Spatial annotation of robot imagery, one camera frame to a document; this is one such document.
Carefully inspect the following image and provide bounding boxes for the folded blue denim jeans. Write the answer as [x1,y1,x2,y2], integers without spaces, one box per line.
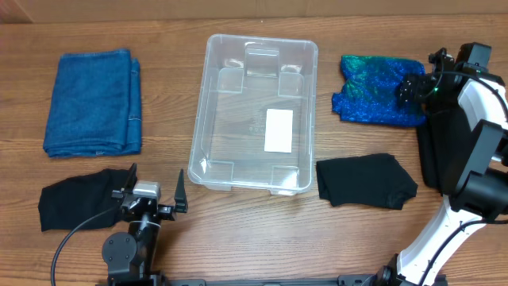
[43,48,142,158]

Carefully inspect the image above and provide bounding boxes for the white label in bin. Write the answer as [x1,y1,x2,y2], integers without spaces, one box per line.
[264,109,293,153]

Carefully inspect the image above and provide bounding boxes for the clear plastic storage bin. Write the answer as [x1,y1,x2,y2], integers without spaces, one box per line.
[187,34,318,196]

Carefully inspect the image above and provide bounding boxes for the blue green sequin cloth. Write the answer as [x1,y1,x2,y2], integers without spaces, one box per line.
[332,55,426,127]

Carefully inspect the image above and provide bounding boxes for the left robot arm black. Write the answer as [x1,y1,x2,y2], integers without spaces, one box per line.
[102,164,188,285]

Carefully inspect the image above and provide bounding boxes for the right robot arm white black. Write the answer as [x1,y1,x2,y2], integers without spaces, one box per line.
[364,42,507,285]

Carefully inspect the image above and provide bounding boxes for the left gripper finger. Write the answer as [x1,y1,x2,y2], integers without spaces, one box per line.
[121,163,137,193]
[174,169,188,213]

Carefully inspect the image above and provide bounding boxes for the small black cloth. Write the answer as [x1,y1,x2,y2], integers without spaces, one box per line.
[316,153,418,210]

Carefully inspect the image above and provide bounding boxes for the large black garment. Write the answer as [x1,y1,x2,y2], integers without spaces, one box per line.
[416,107,471,193]

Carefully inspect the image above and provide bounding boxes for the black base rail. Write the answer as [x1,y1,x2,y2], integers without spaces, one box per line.
[158,273,449,286]

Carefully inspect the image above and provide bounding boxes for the black cloth at left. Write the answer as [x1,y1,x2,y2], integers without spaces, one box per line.
[38,168,129,232]

